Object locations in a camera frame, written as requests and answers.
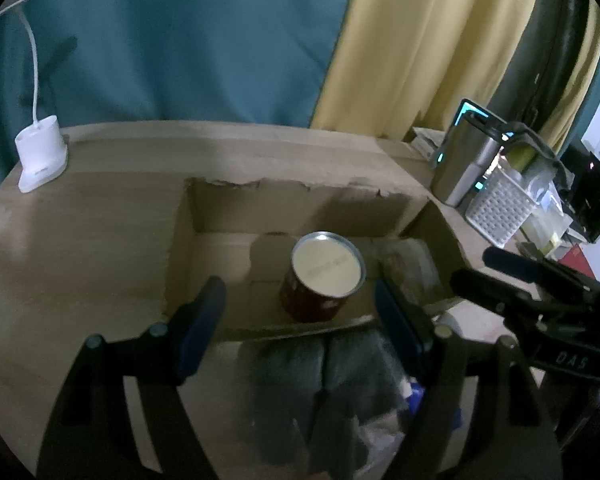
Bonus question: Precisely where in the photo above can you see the yellow curtain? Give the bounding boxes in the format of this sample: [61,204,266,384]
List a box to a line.
[310,0,600,151]

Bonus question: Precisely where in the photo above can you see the grey wrapped pack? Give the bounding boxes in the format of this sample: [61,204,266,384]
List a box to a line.
[237,332,411,480]

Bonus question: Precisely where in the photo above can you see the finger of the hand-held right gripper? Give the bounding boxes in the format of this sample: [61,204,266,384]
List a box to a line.
[450,268,548,322]
[482,246,598,292]

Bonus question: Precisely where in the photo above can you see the clear plastic bags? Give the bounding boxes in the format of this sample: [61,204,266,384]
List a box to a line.
[520,160,581,256]

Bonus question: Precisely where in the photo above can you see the teal curtain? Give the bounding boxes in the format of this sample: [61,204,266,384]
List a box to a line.
[0,0,358,181]

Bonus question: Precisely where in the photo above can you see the dark padded object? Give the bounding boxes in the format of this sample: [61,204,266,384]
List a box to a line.
[487,0,598,128]

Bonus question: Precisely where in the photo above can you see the white papers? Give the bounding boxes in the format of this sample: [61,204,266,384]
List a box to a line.
[411,127,448,161]

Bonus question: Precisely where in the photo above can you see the white desk lamp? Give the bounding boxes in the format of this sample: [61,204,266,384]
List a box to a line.
[0,0,71,194]

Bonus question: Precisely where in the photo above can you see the white round object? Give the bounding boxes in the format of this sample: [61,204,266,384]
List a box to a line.
[432,310,463,338]

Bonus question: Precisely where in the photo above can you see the red booklet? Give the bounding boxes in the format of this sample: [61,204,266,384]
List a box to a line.
[555,245,593,278]

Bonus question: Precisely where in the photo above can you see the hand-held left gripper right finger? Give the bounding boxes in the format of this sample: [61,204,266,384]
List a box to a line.
[374,277,563,480]

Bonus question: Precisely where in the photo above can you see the yellow green bottle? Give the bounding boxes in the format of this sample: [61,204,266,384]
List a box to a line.
[507,142,541,173]

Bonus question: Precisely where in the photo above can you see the blue tissue pack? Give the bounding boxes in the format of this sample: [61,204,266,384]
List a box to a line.
[402,380,463,431]

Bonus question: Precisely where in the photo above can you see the red tin can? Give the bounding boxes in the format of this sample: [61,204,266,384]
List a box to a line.
[279,231,367,323]

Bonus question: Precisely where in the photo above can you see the steel tumbler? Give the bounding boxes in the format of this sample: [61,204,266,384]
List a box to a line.
[430,99,511,207]

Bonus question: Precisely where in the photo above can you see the white perforated basket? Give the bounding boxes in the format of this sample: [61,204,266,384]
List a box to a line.
[465,167,541,248]

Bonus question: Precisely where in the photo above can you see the white plastic bag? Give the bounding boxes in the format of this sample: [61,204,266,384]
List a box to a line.
[355,410,416,471]

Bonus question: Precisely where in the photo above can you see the clear plastic bag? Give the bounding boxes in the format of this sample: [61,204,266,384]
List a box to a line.
[380,239,443,306]

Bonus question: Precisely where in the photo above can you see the cardboard box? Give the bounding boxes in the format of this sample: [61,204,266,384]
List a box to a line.
[165,176,473,343]

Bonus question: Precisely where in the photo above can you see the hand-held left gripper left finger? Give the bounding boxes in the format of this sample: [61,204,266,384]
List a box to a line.
[37,276,228,480]

